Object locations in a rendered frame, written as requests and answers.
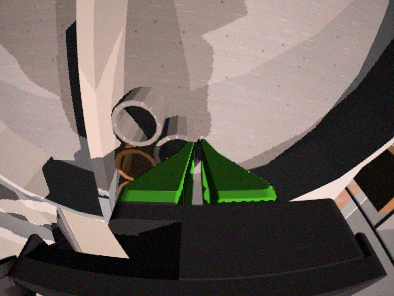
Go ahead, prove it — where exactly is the bronze bushing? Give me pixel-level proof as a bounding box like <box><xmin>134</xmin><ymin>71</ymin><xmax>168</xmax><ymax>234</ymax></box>
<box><xmin>115</xmin><ymin>141</ymin><xmax>158</xmax><ymax>181</ymax></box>
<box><xmin>118</xmin><ymin>177</ymin><xmax>131</xmax><ymax>193</ymax></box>

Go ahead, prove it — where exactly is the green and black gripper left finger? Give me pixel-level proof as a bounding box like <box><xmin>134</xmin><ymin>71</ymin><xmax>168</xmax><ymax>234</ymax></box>
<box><xmin>115</xmin><ymin>141</ymin><xmax>194</xmax><ymax>205</ymax></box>

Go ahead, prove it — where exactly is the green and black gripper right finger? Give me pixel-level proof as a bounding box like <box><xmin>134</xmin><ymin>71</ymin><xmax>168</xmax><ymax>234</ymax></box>
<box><xmin>201</xmin><ymin>139</ymin><xmax>279</xmax><ymax>205</ymax></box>

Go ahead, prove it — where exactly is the grey metal bushing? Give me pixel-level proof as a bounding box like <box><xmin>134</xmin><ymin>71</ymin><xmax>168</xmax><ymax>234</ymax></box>
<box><xmin>111</xmin><ymin>86</ymin><xmax>168</xmax><ymax>146</ymax></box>
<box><xmin>154</xmin><ymin>116</ymin><xmax>201</xmax><ymax>168</ymax></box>

